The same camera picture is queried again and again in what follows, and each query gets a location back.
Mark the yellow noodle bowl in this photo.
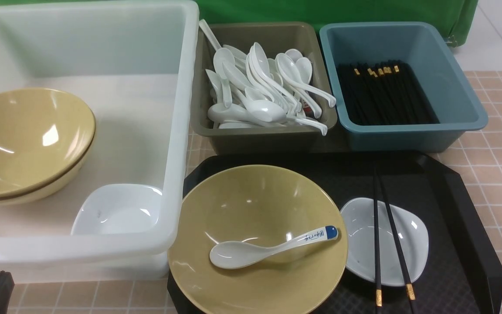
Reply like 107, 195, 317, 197
167, 164, 348, 314

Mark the white spoon blue tip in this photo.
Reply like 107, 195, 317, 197
209, 225, 339, 270

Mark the white square sauce dish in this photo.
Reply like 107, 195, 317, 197
340, 198, 429, 287

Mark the black chopstick gold band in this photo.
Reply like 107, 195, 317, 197
373, 165, 383, 314
374, 166, 418, 314

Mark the yellow bowl lower in tub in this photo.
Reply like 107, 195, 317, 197
0, 130, 98, 205

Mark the yellow bowl in tub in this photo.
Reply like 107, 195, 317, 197
0, 130, 98, 205
0, 88, 96, 198

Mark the yellow bowl upper in tub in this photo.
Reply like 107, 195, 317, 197
0, 88, 96, 198

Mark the white spoon front large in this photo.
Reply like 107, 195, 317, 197
207, 100, 287, 126

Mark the white spoon upper centre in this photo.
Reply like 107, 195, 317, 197
213, 48, 235, 109

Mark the white spoon leaning on rim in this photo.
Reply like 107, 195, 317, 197
199, 19, 222, 51

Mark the white square dish in tub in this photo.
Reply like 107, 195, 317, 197
71, 183, 162, 236

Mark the large white plastic tub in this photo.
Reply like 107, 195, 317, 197
0, 0, 200, 283

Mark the black chopsticks pile in bin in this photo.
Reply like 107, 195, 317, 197
337, 60, 440, 126

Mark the blue plastic chopstick bin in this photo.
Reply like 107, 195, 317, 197
319, 21, 488, 153

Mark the white spoon long handle right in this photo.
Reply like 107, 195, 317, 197
275, 53, 336, 108

